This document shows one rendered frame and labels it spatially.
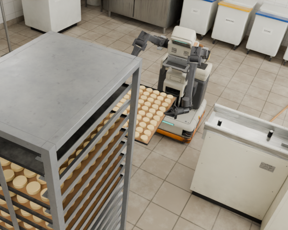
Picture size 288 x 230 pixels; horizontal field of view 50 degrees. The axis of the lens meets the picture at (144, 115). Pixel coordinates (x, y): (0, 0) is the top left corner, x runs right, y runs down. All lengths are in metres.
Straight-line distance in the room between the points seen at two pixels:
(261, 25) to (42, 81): 4.82
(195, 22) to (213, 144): 3.67
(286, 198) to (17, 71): 2.04
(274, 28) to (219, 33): 0.92
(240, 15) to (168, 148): 2.99
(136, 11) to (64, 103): 5.18
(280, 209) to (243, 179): 0.37
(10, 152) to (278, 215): 2.12
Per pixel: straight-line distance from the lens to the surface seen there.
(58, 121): 1.01
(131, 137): 1.61
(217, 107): 2.79
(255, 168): 2.70
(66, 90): 1.15
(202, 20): 5.94
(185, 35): 2.97
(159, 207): 3.03
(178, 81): 3.26
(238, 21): 5.76
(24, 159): 1.12
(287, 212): 2.70
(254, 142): 2.55
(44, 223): 1.39
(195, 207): 3.11
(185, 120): 3.52
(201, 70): 3.43
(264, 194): 2.88
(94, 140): 1.25
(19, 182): 1.27
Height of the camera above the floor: 2.47
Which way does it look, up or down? 39 degrees down
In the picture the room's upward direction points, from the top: 7 degrees clockwise
